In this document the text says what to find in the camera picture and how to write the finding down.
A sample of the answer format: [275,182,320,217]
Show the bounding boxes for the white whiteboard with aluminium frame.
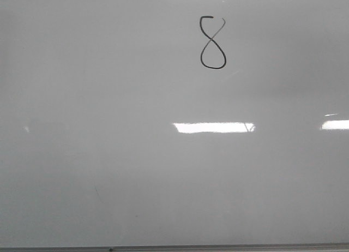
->
[1,0,348,247]

